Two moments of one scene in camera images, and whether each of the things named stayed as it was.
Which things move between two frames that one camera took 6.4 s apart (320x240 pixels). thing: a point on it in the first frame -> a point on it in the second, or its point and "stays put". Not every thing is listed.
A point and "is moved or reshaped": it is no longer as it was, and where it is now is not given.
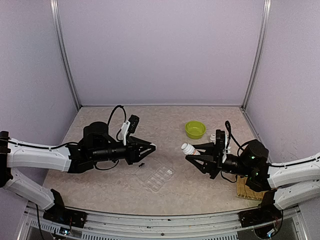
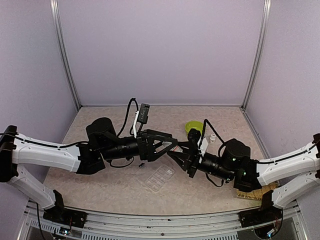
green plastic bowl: (194, 129) stays put
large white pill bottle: (188, 149) is moved or reshaped
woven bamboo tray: (243, 191) stays put
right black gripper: (212, 166) -> (190, 162)
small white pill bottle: (213, 137) stays put
